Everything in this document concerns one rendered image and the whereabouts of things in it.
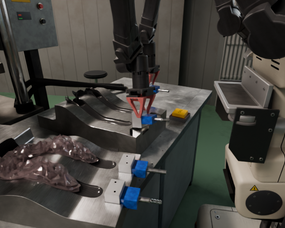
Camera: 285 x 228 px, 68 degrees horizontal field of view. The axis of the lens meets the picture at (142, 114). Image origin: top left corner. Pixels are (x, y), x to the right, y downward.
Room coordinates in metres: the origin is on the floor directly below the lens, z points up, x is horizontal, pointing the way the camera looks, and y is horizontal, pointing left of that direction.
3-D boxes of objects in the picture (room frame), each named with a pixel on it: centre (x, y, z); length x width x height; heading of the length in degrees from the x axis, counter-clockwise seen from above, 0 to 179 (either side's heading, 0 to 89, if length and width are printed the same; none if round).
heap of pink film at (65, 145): (0.48, 0.27, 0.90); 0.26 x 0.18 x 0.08; 79
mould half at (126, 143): (0.83, 0.18, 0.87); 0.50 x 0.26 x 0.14; 61
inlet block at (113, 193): (0.38, 0.02, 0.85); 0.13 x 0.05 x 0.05; 79
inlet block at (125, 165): (0.48, 0.00, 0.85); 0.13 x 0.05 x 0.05; 79
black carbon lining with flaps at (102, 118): (0.82, 0.17, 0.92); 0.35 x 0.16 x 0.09; 61
